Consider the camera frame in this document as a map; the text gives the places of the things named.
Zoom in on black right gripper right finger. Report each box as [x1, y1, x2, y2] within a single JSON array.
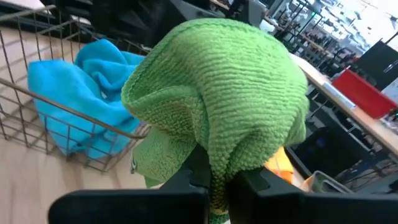
[[228, 167, 398, 224]]

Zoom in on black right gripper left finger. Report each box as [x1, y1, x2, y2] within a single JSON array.
[[48, 144, 210, 224]]

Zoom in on orange microfiber towel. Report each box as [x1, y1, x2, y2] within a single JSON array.
[[264, 146, 295, 184]]

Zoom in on blue microfiber towel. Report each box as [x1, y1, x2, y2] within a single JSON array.
[[27, 58, 142, 159], [73, 39, 146, 94]]

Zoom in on green microfiber towel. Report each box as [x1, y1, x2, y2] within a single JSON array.
[[120, 17, 310, 224]]

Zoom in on clear plastic bin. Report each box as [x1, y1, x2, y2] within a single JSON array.
[[300, 170, 355, 194]]

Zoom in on wooden workbench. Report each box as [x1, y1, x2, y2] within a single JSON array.
[[289, 52, 398, 156]]

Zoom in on red plastic bin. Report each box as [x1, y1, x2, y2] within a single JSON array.
[[331, 68, 398, 119]]

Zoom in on black monitor back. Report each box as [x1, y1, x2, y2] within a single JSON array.
[[354, 40, 398, 91]]

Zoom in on metal wire basket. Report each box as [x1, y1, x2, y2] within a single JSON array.
[[0, 4, 153, 174]]

